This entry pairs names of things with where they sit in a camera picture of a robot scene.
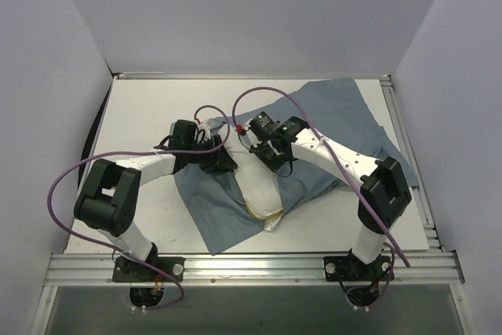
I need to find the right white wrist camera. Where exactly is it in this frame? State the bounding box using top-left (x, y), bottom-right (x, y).
top-left (240, 119), bottom-right (259, 144)

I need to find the blue-grey pillowcase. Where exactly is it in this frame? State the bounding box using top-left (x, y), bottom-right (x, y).
top-left (174, 78), bottom-right (419, 254)

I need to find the white pillow yellow edge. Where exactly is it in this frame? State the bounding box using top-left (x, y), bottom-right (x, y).
top-left (229, 144), bottom-right (283, 231)

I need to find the front aluminium rail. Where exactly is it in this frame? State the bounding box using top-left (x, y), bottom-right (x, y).
top-left (43, 253), bottom-right (464, 287)

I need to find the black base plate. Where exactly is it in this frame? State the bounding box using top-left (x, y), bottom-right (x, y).
top-left (323, 253), bottom-right (395, 282)
top-left (111, 257), bottom-right (185, 282)

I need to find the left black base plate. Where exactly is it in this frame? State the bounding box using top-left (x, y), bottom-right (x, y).
top-left (111, 257), bottom-right (185, 282)

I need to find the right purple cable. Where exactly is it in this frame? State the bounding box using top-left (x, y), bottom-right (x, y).
top-left (231, 86), bottom-right (411, 308)

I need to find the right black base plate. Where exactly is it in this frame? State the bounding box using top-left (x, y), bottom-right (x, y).
top-left (323, 253), bottom-right (395, 282)

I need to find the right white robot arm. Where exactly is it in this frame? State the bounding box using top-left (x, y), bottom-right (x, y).
top-left (245, 111), bottom-right (412, 279)

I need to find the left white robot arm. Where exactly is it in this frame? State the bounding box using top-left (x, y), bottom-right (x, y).
top-left (74, 120), bottom-right (238, 281)

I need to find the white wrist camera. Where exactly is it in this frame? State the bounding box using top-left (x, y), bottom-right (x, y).
top-left (240, 119), bottom-right (259, 144)
top-left (198, 118), bottom-right (217, 138)

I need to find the back aluminium rail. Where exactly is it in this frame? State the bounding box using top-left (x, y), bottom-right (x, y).
top-left (114, 72), bottom-right (167, 80)

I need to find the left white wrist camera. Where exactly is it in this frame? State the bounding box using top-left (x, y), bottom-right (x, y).
top-left (198, 118), bottom-right (217, 138)

